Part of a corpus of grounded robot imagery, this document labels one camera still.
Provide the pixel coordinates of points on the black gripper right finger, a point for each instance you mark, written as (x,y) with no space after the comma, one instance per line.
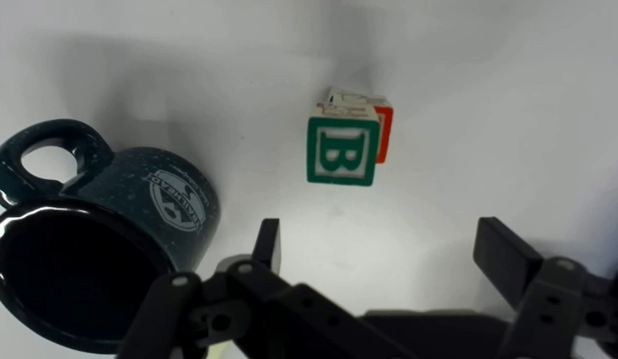
(555,305)

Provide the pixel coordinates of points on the red letter block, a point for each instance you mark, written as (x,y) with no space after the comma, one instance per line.
(384,136)

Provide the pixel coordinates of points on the green letter B block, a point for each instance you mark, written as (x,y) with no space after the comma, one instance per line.
(342,152)

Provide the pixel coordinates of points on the dark teal speckled mug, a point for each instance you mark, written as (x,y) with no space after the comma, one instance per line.
(123,199)

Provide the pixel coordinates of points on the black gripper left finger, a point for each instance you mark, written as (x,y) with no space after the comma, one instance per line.
(256,311)

